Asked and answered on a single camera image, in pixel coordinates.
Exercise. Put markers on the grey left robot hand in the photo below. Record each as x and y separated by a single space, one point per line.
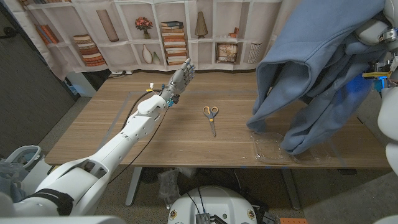
178 81

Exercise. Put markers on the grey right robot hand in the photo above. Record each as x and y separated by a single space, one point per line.
370 32

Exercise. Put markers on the blue hoodie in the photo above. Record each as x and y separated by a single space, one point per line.
311 37

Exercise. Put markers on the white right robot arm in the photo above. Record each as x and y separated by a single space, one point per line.
388 118

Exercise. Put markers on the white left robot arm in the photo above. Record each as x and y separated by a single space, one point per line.
124 140

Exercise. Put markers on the clear plastic clamshell container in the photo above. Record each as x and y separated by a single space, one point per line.
267 149

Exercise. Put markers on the printed bookshelf backdrop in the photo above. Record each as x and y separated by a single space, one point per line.
199 56

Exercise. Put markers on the white power strip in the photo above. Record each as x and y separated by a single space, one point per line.
119 72

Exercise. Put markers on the white box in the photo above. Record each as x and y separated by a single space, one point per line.
82 85

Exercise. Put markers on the clear plastic bag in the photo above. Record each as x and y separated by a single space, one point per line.
169 186

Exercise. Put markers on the grey metal table leg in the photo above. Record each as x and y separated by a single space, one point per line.
290 189
133 186

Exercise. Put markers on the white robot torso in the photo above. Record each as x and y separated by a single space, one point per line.
214 202

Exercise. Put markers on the dark perforated metal partition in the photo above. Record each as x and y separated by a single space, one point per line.
31 93

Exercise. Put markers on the white grey plastic bin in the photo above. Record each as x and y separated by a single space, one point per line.
31 149

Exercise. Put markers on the orange box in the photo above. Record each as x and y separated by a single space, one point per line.
293 221

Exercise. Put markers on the person in blue jeans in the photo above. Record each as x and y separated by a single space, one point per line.
9 186

